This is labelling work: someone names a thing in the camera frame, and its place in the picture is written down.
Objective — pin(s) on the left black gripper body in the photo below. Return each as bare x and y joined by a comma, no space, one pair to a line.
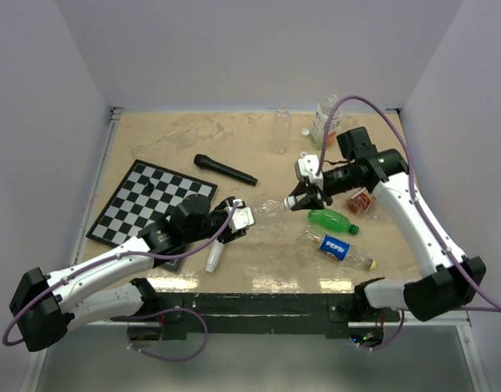
217,216

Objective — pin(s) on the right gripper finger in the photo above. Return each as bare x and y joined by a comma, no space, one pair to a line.
305,202
299,191

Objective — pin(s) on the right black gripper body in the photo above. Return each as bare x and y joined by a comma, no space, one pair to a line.
319,192

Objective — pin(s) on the white label tea bottle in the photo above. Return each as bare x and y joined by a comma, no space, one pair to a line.
321,116

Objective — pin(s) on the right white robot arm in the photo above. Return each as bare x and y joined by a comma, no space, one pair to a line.
448,276

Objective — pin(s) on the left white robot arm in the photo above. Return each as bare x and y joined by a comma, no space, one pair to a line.
45,307

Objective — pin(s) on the green plastic bottle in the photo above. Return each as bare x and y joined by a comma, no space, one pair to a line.
332,221

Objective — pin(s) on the red label tea bottle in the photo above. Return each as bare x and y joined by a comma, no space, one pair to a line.
360,202

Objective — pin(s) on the Pepsi label clear bottle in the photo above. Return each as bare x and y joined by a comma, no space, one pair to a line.
344,253

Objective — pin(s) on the white microphone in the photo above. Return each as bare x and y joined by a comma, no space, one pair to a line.
214,256

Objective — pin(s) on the black microphone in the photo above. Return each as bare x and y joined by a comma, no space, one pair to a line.
204,162

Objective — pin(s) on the black white chessboard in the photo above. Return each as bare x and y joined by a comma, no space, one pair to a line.
130,209

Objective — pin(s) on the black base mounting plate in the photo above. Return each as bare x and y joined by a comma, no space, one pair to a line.
327,315

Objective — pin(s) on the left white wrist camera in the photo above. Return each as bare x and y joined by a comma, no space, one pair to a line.
241,216

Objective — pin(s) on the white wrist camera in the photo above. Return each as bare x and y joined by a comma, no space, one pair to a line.
307,170
241,216

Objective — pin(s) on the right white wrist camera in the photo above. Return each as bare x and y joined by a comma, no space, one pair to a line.
307,170

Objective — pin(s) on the aluminium frame rail left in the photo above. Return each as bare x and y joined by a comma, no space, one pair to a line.
76,255

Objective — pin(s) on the aluminium frame rail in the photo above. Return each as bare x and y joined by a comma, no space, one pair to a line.
76,255
453,319

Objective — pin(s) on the aluminium frame rail right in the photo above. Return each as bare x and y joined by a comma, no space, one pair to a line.
453,319

